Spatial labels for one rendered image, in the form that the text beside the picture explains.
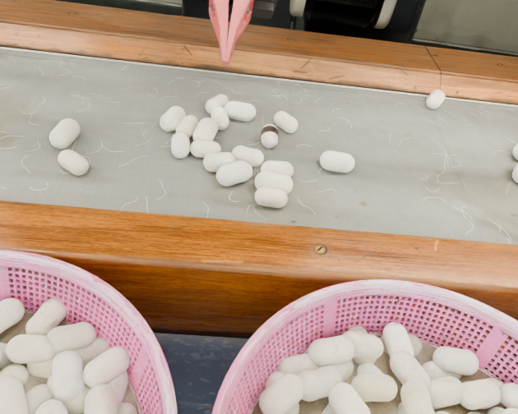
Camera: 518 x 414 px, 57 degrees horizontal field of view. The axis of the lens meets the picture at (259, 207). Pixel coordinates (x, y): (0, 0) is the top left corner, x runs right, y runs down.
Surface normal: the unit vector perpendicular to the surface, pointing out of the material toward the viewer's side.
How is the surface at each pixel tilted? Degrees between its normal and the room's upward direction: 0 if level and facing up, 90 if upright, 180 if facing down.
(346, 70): 45
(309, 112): 0
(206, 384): 0
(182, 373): 0
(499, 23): 89
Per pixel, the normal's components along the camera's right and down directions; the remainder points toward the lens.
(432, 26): -0.04, 0.65
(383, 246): 0.12, -0.73
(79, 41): 0.09, -0.04
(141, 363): -0.77, 0.04
